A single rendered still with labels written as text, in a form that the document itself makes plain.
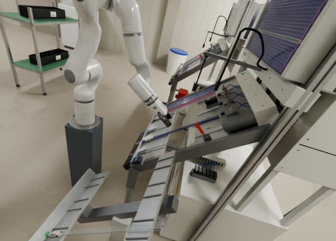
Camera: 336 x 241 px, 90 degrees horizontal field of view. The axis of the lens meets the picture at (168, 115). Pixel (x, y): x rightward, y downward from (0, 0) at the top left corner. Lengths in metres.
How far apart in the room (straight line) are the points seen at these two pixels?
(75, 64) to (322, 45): 0.99
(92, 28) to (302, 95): 0.89
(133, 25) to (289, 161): 0.89
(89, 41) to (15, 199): 1.36
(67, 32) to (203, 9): 3.34
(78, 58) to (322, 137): 1.12
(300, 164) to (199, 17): 4.49
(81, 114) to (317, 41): 1.15
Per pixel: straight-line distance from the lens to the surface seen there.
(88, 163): 1.44
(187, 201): 1.12
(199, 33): 5.05
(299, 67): 0.67
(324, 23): 0.67
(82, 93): 1.11
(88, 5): 0.88
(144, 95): 0.89
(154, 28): 5.07
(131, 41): 0.84
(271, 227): 1.31
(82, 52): 0.99
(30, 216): 1.74
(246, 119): 0.77
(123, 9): 0.84
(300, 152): 0.88
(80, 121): 1.22
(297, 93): 0.67
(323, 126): 0.83
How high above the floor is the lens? 1.49
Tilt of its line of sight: 32 degrees down
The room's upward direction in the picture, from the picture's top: 16 degrees clockwise
